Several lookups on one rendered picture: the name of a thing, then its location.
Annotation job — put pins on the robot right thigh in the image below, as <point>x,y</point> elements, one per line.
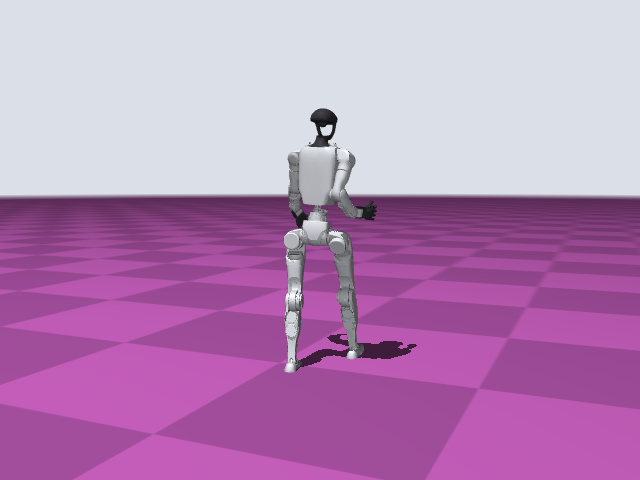
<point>340,244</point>

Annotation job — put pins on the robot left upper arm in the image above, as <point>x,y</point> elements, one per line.
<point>293,159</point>

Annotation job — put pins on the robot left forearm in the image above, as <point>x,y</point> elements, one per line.
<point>295,203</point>

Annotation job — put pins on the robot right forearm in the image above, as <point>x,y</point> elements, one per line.
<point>347,207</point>

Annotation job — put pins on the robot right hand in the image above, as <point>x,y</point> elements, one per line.
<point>368,211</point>

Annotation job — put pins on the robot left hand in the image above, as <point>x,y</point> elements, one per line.
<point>300,218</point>

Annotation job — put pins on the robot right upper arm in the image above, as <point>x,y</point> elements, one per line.
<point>346,162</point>

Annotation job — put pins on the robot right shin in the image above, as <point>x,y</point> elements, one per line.
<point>349,316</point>

